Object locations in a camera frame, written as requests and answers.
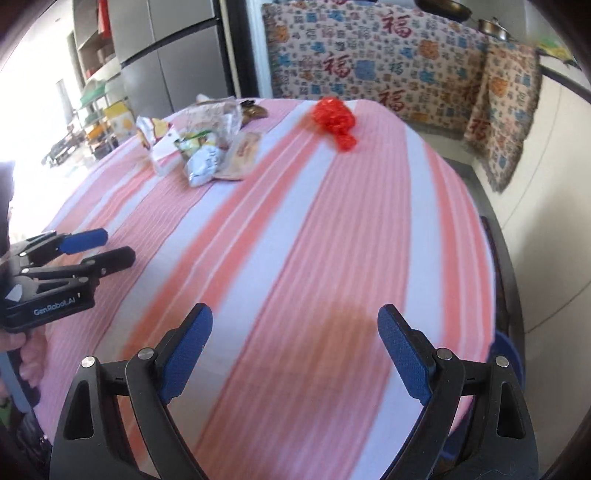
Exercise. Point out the cream base cabinets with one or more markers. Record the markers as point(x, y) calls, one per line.
point(545, 207)

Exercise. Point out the dark wall cabinet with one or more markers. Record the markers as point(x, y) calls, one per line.
point(92, 41)

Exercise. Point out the small printed cloth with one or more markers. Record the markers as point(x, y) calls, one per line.
point(503, 115)

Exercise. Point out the grey refrigerator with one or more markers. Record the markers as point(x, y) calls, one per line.
point(175, 46)

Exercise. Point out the striped pink tablecloth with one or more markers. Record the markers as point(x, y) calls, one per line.
point(300, 277)

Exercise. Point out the red plastic bag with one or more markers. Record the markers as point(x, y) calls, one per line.
point(332, 120)

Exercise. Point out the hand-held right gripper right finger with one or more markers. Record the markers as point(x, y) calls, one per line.
point(406, 355)

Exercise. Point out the black wok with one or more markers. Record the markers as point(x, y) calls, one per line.
point(443, 8)

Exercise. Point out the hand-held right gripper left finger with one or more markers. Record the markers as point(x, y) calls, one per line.
point(184, 355)

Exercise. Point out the white paper piece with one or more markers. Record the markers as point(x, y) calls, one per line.
point(164, 157)

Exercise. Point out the white yellow packet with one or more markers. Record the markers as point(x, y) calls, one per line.
point(147, 129)

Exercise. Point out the beige flat packet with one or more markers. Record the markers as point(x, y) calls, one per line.
point(240, 154)

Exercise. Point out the rack with basins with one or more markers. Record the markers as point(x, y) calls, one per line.
point(92, 120)

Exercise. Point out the dark countertop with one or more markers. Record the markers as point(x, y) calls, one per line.
point(568, 81)

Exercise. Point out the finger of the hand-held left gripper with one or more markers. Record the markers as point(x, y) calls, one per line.
point(83, 240)
point(111, 261)

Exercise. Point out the large printed cloth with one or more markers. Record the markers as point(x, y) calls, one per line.
point(346, 46)

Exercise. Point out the green yellow packet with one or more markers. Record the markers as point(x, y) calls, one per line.
point(194, 141)

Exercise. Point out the yellow cardboard box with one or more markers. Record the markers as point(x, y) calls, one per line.
point(120, 122)

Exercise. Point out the steel pot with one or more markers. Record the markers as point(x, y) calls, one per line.
point(494, 28)

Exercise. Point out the silver snack wrapper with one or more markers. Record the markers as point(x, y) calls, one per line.
point(203, 166)

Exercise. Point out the green yellow container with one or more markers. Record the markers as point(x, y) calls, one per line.
point(556, 50)

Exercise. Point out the person's left hand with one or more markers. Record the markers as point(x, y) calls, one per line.
point(23, 360)

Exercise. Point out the white patterned snack bag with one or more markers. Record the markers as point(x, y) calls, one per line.
point(207, 113)

